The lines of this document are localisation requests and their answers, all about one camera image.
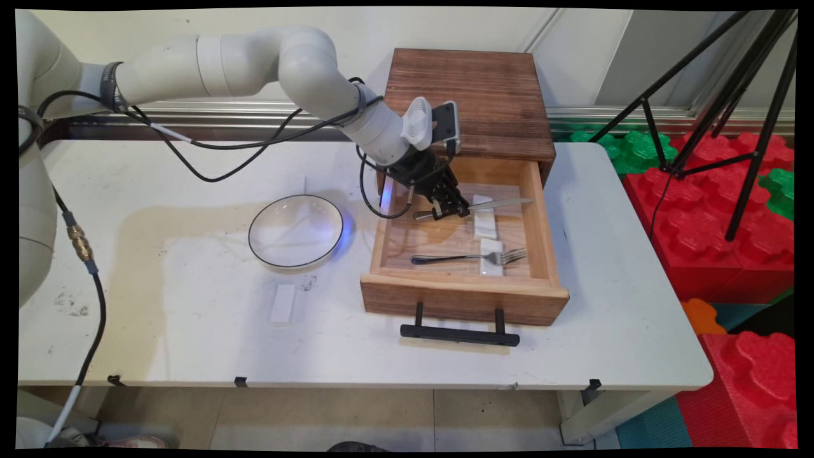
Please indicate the small green foam block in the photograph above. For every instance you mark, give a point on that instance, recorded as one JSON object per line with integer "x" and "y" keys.
{"x": 781, "y": 191}

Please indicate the teal foam mat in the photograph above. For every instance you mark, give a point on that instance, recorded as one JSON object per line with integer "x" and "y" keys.
{"x": 652, "y": 426}

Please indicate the white table leg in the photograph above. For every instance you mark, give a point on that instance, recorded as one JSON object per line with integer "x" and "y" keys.
{"x": 604, "y": 416}

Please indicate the orange foam piece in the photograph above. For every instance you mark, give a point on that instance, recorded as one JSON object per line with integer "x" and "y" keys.
{"x": 699, "y": 317}

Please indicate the dark wooden cabinet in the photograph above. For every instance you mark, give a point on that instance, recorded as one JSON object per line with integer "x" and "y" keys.
{"x": 496, "y": 83}

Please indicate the white cutlery rest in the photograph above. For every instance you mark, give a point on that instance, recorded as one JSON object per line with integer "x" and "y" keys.
{"x": 484, "y": 222}
{"x": 491, "y": 266}
{"x": 283, "y": 305}

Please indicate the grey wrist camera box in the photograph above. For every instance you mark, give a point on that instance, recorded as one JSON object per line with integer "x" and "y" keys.
{"x": 445, "y": 124}

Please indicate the large red foam block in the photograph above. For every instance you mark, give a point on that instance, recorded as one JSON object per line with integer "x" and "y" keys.
{"x": 699, "y": 235}

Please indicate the silver fork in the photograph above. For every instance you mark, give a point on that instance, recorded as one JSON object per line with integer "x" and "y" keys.
{"x": 445, "y": 258}

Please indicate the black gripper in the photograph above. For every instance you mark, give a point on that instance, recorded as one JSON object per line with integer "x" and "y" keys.
{"x": 420, "y": 172}

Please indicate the white plate with black rim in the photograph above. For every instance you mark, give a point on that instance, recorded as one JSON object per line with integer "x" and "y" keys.
{"x": 296, "y": 230}

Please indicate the light wooden drawer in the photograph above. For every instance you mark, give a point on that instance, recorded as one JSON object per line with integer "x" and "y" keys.
{"x": 439, "y": 280}

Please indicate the silver table knife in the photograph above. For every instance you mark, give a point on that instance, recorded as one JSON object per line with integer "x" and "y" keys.
{"x": 509, "y": 203}

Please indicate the aluminium wall rail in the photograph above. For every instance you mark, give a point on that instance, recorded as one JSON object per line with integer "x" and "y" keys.
{"x": 254, "y": 117}

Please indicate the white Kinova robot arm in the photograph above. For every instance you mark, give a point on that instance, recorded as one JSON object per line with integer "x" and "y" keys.
{"x": 254, "y": 63}

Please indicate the black tripod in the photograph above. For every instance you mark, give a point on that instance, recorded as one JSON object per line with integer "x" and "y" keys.
{"x": 757, "y": 70}

